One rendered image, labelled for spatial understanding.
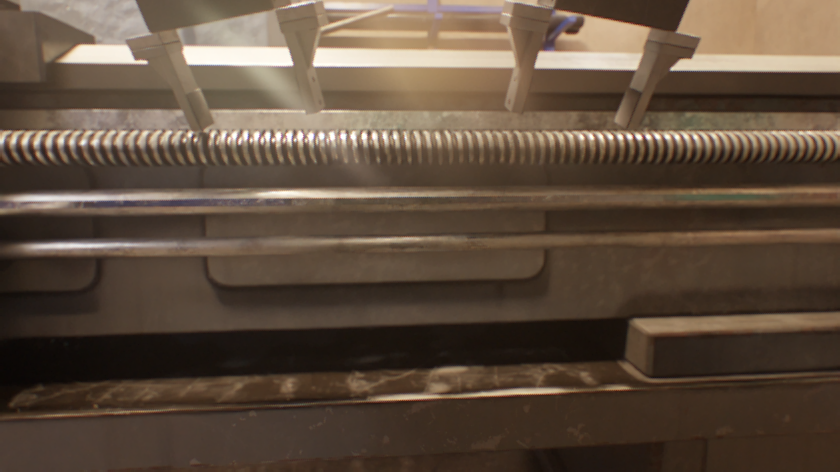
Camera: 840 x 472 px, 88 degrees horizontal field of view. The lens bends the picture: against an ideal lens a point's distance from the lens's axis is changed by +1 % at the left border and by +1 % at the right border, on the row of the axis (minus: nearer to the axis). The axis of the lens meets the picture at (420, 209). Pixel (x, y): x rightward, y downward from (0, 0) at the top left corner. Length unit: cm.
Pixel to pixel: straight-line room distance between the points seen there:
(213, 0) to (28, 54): 29
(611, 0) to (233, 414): 53
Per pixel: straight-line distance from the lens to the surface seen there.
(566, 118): 62
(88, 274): 72
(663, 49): 52
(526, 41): 47
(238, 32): 72
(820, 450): 92
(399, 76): 58
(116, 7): 79
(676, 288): 75
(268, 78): 60
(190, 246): 56
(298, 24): 46
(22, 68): 70
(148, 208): 57
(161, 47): 52
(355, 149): 50
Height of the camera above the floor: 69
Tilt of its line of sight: 6 degrees down
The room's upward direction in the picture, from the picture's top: straight up
